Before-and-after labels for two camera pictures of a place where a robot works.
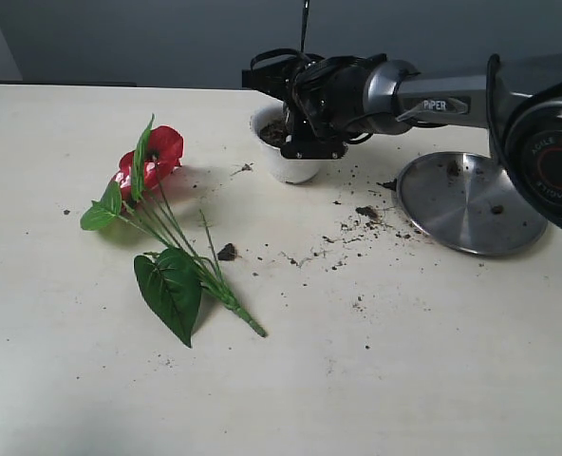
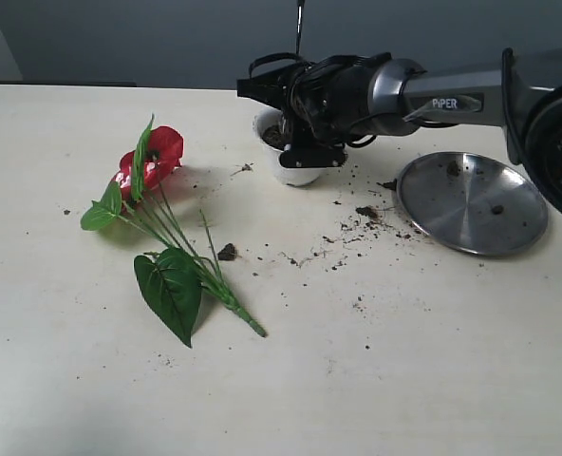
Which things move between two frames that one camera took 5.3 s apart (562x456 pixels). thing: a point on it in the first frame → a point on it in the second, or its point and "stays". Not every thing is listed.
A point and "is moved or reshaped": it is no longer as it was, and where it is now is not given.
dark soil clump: [228, 253] stays
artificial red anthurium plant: [176, 274] stays
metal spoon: [304, 27] is moved or reshaped
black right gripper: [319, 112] stays
